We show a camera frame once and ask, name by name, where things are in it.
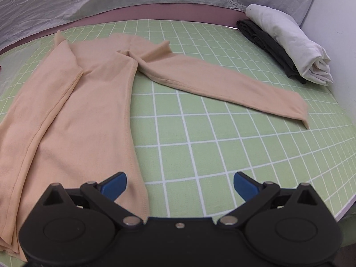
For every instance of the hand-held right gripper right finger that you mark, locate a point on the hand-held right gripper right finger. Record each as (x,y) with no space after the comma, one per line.
(244,186)

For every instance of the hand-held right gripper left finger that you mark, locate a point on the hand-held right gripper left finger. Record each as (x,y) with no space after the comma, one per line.
(115,185)

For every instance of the beige long-sleeved shirt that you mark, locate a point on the beige long-sleeved shirt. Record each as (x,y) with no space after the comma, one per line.
(83,103)

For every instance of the white garment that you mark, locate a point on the white garment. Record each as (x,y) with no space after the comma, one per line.
(283,33)

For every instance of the green grid mat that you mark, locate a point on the green grid mat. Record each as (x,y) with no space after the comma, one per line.
(222,144)

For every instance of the black folded garment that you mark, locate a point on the black folded garment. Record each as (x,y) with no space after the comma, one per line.
(267,41)

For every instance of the pink bed cover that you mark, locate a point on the pink bed cover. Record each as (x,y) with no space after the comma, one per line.
(167,11)

